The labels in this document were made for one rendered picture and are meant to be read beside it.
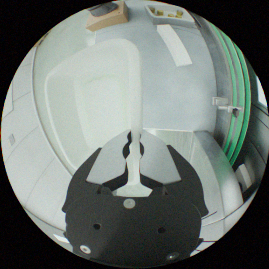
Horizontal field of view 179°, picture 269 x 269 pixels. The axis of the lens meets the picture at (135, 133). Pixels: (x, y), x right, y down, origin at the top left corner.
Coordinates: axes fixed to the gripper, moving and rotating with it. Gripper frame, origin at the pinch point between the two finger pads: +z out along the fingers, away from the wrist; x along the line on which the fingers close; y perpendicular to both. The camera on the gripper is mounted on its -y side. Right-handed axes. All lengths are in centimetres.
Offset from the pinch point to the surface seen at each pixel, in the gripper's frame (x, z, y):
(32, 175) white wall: -302, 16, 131
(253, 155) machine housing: 63, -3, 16
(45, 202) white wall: -297, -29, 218
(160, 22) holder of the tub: 14, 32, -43
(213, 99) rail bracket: 32.2, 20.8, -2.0
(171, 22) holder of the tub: 20, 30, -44
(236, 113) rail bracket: 30.6, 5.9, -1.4
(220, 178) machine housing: 27.9, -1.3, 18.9
